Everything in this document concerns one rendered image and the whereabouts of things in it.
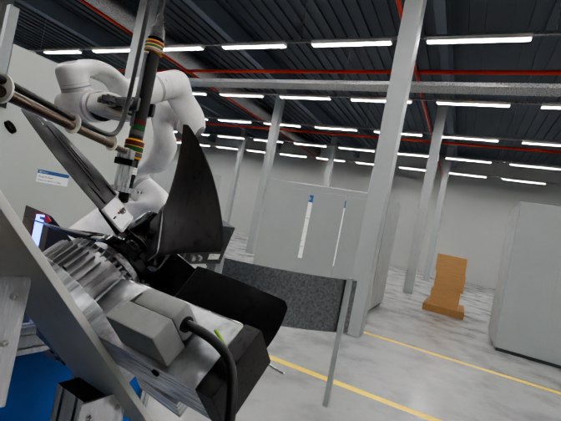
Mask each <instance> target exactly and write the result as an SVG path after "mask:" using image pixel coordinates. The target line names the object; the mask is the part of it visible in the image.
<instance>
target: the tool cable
mask: <svg viewBox="0 0 561 421"><path fill-rule="evenodd" d="M165 2H166V0H162V1H161V5H160V10H159V14H162V15H164V7H165ZM151 3H152V0H147V4H146V8H145V12H144V19H143V23H142V28H141V32H140V36H139V43H138V47H137V52H136V55H135V60H134V67H133V71H132V75H131V80H130V83H129V90H128V94H127V98H126V101H125V105H124V111H123V113H122V117H121V120H120V121H119V125H118V127H117V128H116V130H115V131H113V132H108V131H105V130H102V129H99V128H97V127H95V126H93V125H91V124H89V123H87V122H85V121H84V120H82V119H80V117H79V115H78V114H75V113H69V112H67V111H65V110H64V109H61V108H59V107H58V106H57V105H55V104H52V103H51V102H49V101H47V100H46V99H44V98H42V97H40V96H38V95H36V94H35V93H33V92H31V91H29V90H28V89H25V88H24V87H22V86H21V85H19V84H16V83H14V82H13V79H12V78H11V77H10V76H8V75H6V74H0V85H2V86H3V87H4V88H5V89H6V90H7V93H6V95H5V96H4V97H2V98H0V104H4V103H7V102H8V101H9V100H10V99H11V98H12V96H13V93H14V91H16V92H18V93H20V94H21V95H23V96H25V97H27V98H29V99H31V100H33V101H35V102H37V103H39V104H41V105H42V106H44V107H46V108H48V109H51V110H52V111H54V112H56V113H58V114H60V115H62V116H63V117H65V118H66V119H69V120H71V121H73V122H74V123H75V124H76V128H75V129H73V130H70V129H66V128H65V130H66V131H67V132H68V133H70V134H75V133H77V132H78V131H79V129H80V127H81V125H82V126H83V127H85V128H87V129H90V130H92V131H93V132H96V133H98V134H101V135H104V136H107V137H106V139H109V140H111V141H113V142H114V147H113V148H109V147H107V146H105V148H106V149H107V150H110V151H112V150H115V149H116V148H117V146H118V138H117V136H116V135H117V134H118V133H119V132H120V131H121V129H122V128H123V126H124V122H125V120H126V117H127V114H128V111H129V106H130V101H131V98H132V94H133V90H134V83H135V79H136V75H137V71H138V66H139V60H140V55H141V51H142V47H143V43H144V35H145V31H146V28H147V23H148V19H149V12H150V8H151Z"/></svg>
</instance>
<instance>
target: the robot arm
mask: <svg viewBox="0 0 561 421"><path fill-rule="evenodd" d="M55 75H56V78H57V81H58V85H59V88H60V90H61V92H60V93H58V94H57V95H56V97H55V99H54V102H53V104H55V105H57V106H58V107H59V108H61V109H64V110H65V111H67V112H69V113H75V114H78V115H79V117H80V119H82V120H84V121H85V122H87V123H106V122H109V121H110V120H111V119H112V120H117V121H120V120H121V117H122V113H123V111H124V105H125V101H126V98H127V94H128V90H129V83H130V80H131V79H126V78H125V77H124V76H123V75H122V74H121V73H120V72H119V71H118V70H117V69H116V68H114V67H112V66H110V65H109V64H107V63H104V62H101V61H98V60H94V59H80V60H72V61H68V62H63V63H59V64H58V65H57V66H56V67H55ZM90 76H94V77H96V78H98V79H99V80H101V81H102V82H103V83H104V85H105V86H106V87H107V88H108V90H109V92H105V91H103V90H98V89H96V90H93V88H92V85H91V83H90V79H89V78H90ZM138 81H139V77H136V79H135V83H134V90H133V94H132V98H131V101H130V106H129V111H128V114H127V117H126V120H125V122H129V123H130V119H131V114H132V111H139V105H140V100H141V98H140V97H135V95H136V90H137V86H138ZM149 118H151V122H152V126H153V140H152V142H151V145H150V147H149V150H148V152H147V154H146V156H145V157H144V158H143V159H142V161H141V162H140V163H139V165H138V170H137V175H136V178H135V179H134V186H133V189H136V190H141V192H142V194H140V195H135V194H131V195H129V198H130V199H131V200H133V201H129V202H127V203H125V207H126V208H127V209H128V210H129V212H130V213H131V214H132V216H133V220H135V219H137V218H138V217H140V216H141V215H143V213H145V212H148V211H153V212H155V213H158V214H159V212H160V211H162V213H163V209H164V205H165V203H166V201H167V198H168V193H167V192H166V191H165V190H164V189H163V188H161V187H160V186H159V185H158V184H157V183H155V182H154V181H153V180H152V179H151V178H150V177H149V174H150V173H151V174H154V173H160V172H162V171H164V170H166V169H167V168H168V167H169V165H170V163H171V161H172V159H173V158H174V155H175V153H176V150H177V142H176V138H175V136H174V130H173V127H174V128H175V129H176V130H177V131H179V132H180V133H181V134H182V133H183V124H188V125H189V127H190V128H191V129H192V131H193V132H194V134H195V136H196V138H199V137H200V136H201V135H202V134H203V133H204V132H205V116H204V113H203V111H202V109H201V107H200V106H199V104H198V102H197V101H196V99H195V97H194V95H193V93H192V90H191V86H190V81H189V78H188V77H187V76H186V74H184V73H183V72H181V71H179V70H168V71H164V72H159V73H157V74H156V78H155V82H154V89H153V93H152V98H151V102H150V106H149V114H148V119H149ZM141 192H140V193H141ZM69 229H74V230H79V231H92V232H97V233H101V234H106V235H113V233H114V231H113V230H112V229H111V227H110V226H109V224H108V223H107V221H106V220H105V219H104V218H103V216H102V215H101V213H100V212H99V208H98V207H97V208H96V209H94V210H93V211H91V212H90V213H88V214H87V215H86V216H85V217H83V218H82V219H80V220H79V221H77V222H76V223H74V224H73V225H72V226H70V227H69Z"/></svg>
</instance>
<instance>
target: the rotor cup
mask: <svg viewBox="0 0 561 421"><path fill-rule="evenodd" d="M157 215H158V213H155V212H153V211H148V212H145V214H144V215H142V216H141V217H140V218H139V219H138V220H136V221H132V222H131V223H130V224H129V225H128V226H127V227H126V229H125V230H124V231H123V232H120V233H119V236H118V237H116V236H111V235H103V236H101V237H100V238H99V239H97V240H96V242H103V243H105V244H107V245H109V246H111V247H112V248H114V249H115V250H116V251H117V252H118V253H119V254H121V255H122V256H123V257H124V258H125V259H126V260H127V262H128V263H129V264H130V265H131V266H132V267H133V269H134V270H135V272H136V273H137V275H138V277H139V279H140V283H142V284H143V285H145V286H147V287H148V286H149V284H150V274H149V273H150V272H154V271H158V269H160V268H161V266H162V265H163V264H164V262H165V261H166V260H167V259H168V257H169V256H170V255H167V256H159V257H157V255H156V256H154V257H153V258H152V259H151V260H149V261H145V255H146V249H147V243H148V239H146V238H145V236H146V233H147V231H149V225H150V222H151V221H152V220H153V219H154V218H155V217H156V216H157Z"/></svg>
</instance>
